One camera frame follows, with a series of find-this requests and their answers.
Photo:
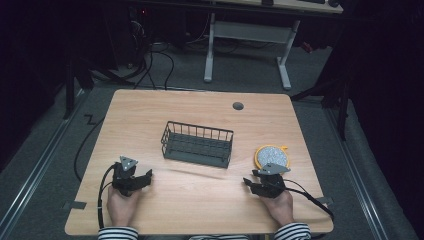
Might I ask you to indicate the white-legged desk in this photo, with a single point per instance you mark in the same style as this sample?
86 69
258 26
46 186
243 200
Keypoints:
246 31

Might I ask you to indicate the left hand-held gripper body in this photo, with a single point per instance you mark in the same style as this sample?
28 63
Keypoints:
124 180

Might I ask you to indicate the grey round table grommet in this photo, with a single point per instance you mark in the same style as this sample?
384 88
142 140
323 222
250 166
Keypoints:
238 106

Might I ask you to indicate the black metal stand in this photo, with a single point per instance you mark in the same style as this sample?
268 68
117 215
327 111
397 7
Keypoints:
69 86
342 110

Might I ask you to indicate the person's striped shirt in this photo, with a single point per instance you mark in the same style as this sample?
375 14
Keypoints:
218 237

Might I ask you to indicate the person's left hand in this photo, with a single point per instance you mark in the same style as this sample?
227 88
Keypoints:
122 206

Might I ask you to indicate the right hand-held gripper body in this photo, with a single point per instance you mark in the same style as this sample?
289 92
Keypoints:
274 185

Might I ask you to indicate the grey tape strip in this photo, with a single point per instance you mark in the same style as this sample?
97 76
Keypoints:
75 205
325 200

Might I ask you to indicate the metal floor rail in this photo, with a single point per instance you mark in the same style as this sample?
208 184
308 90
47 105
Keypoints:
361 186
33 176

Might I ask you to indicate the person's right hand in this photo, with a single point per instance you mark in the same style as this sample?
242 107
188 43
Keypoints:
280 206

